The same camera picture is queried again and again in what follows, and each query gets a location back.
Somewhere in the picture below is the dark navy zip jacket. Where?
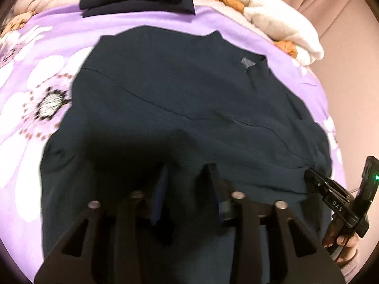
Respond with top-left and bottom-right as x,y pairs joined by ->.
41,26 -> 331,283

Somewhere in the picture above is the person's right hand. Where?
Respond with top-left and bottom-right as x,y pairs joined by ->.
322,214 -> 360,268

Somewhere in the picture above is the pink curtain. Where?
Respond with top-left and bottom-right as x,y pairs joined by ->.
242,0 -> 365,39

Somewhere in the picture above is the white fluffy blanket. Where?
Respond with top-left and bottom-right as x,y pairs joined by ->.
239,0 -> 325,66

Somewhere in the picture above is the purple floral bed sheet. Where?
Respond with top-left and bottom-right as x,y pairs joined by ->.
1,5 -> 346,280

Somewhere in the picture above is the peach ruffled cloth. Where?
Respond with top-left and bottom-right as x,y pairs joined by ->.
1,12 -> 36,37

